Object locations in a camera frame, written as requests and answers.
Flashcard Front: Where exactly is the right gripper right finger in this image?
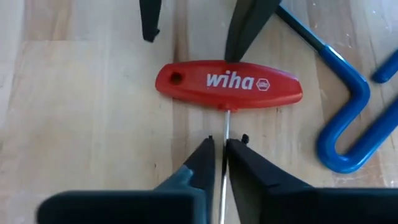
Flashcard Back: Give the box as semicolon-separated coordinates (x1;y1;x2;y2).
225;133;398;224

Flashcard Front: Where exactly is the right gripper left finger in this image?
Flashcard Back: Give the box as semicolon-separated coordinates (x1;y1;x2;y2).
35;136;216;224

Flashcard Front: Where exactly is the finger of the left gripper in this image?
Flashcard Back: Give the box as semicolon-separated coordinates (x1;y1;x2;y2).
224;0;282;64
139;0;163;44

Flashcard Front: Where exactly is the blue T-handle hex key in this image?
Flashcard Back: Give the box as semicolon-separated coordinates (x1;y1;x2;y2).
275;4;398;174

